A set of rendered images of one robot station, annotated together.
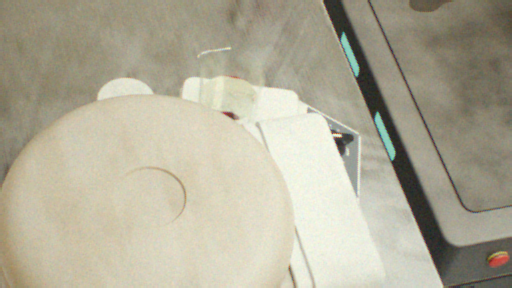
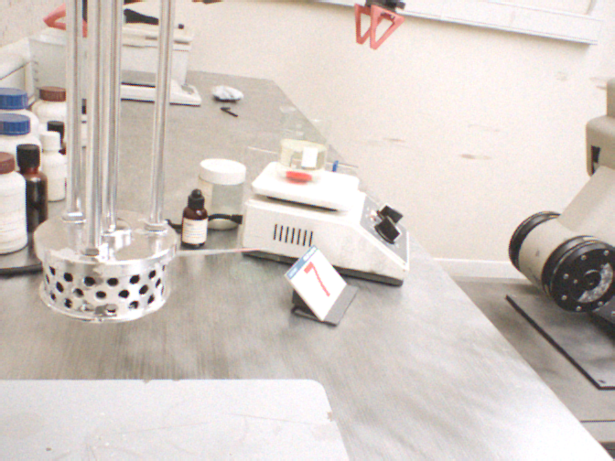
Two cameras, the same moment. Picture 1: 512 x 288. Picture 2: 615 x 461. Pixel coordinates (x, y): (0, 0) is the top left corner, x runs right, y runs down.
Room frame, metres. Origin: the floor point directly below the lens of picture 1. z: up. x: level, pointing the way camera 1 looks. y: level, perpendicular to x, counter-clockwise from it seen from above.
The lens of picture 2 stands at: (-0.06, -0.12, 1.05)
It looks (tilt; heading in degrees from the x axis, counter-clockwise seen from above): 22 degrees down; 10
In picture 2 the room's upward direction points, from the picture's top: 9 degrees clockwise
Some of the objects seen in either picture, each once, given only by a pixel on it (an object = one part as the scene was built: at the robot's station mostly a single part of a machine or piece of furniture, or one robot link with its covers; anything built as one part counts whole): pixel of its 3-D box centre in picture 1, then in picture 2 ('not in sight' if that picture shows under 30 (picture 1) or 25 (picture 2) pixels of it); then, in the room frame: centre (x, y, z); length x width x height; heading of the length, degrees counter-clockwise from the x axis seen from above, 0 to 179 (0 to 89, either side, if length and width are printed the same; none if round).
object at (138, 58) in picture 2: not in sight; (139, 49); (1.61, 0.78, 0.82); 0.37 x 0.31 x 0.14; 23
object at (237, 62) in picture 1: (225, 99); (300, 146); (0.62, 0.03, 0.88); 0.07 x 0.06 x 0.08; 73
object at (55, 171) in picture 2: not in sight; (50, 166); (0.59, 0.35, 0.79); 0.03 x 0.03 x 0.09
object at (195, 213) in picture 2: not in sight; (194, 216); (0.55, 0.14, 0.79); 0.03 x 0.03 x 0.07
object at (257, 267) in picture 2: not in sight; (253, 265); (0.51, 0.04, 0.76); 0.06 x 0.06 x 0.02
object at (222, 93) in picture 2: not in sight; (227, 93); (1.46, 0.44, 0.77); 0.08 x 0.08 x 0.04; 29
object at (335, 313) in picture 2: not in sight; (323, 283); (0.49, -0.04, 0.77); 0.09 x 0.06 x 0.04; 175
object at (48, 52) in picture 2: not in sight; (70, 81); (0.97, 0.58, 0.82); 0.18 x 0.13 x 0.15; 71
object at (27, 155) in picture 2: not in sight; (29, 187); (0.50, 0.32, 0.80); 0.04 x 0.04 x 0.10
